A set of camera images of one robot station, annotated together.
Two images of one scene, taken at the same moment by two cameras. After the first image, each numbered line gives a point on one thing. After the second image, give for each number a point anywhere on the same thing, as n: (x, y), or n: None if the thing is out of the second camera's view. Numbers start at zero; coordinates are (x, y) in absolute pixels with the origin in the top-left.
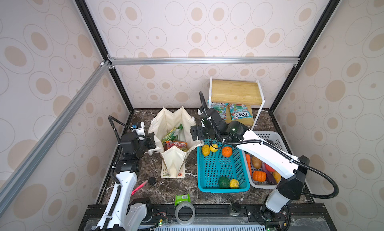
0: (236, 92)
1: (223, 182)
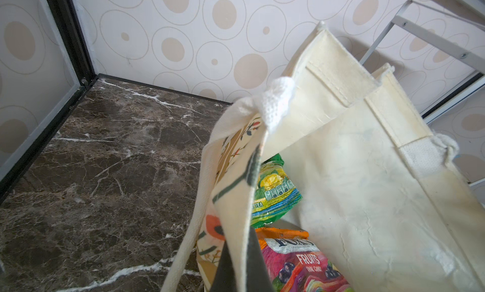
0: (472, 88)
1: None
